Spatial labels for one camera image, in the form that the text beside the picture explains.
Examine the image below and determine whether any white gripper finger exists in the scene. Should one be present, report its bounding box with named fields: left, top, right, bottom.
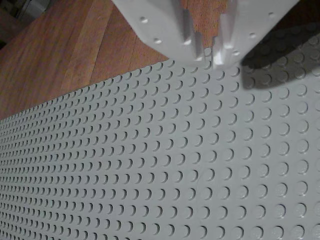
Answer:
left=111, top=0, right=206, bottom=68
left=211, top=0, right=301, bottom=68

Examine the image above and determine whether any grey studded lego baseplate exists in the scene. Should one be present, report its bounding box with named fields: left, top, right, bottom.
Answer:
left=0, top=23, right=320, bottom=240

